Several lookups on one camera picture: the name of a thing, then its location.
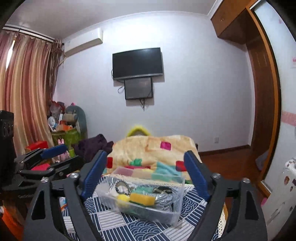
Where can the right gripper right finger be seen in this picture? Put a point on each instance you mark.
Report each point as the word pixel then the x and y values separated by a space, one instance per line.
pixel 200 175

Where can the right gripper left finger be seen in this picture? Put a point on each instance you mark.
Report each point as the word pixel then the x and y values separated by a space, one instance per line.
pixel 91 173

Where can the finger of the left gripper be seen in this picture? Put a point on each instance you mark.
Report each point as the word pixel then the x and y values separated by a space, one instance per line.
pixel 64 168
pixel 50 152

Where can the yellow foam ball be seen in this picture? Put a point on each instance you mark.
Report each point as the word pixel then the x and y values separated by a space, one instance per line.
pixel 123 200

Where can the clear plastic storage box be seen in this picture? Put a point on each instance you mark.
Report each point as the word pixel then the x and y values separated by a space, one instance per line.
pixel 168 191

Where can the yellow green sponge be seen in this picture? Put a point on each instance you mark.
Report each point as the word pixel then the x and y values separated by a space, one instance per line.
pixel 142 199

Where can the pink rabbit toy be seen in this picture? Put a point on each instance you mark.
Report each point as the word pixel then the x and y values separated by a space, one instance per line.
pixel 63 153

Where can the dark purple clothing pile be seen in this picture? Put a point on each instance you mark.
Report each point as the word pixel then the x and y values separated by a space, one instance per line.
pixel 88 148

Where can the green storage bag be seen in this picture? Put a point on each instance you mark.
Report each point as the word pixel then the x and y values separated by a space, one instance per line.
pixel 70 137

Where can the colourful checked fleece blanket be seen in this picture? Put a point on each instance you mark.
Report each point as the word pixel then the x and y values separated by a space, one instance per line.
pixel 163 155

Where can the grey plush toy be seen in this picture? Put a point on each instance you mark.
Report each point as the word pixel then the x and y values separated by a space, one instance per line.
pixel 75 116

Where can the blue white patterned tablecloth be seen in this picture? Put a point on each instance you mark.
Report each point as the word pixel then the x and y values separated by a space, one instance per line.
pixel 115 225

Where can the yellow chair back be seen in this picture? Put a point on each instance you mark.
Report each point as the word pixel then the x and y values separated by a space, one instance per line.
pixel 138 130

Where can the white sticker-covered suitcase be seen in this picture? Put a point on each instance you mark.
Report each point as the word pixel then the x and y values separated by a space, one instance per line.
pixel 281 202

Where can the striped pink curtain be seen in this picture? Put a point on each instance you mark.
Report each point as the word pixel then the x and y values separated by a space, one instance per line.
pixel 29 67

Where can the brown wooden door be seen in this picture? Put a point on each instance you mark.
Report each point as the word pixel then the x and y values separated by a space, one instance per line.
pixel 267 94

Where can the white air conditioner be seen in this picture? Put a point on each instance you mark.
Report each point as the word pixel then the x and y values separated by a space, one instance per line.
pixel 83 41

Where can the wooden overhead cabinet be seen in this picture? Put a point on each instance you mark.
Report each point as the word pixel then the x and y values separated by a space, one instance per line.
pixel 232 21

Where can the small dark wall monitor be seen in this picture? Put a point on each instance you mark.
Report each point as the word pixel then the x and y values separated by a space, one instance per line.
pixel 139 88

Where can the black wall television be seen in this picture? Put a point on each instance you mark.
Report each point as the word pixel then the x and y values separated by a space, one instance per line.
pixel 137 63

